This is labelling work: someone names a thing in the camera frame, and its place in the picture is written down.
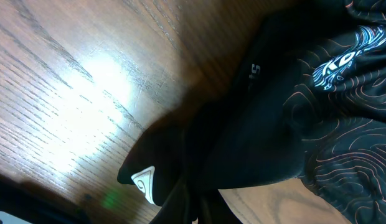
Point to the black patterned sports jersey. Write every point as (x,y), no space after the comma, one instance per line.
(308,102)

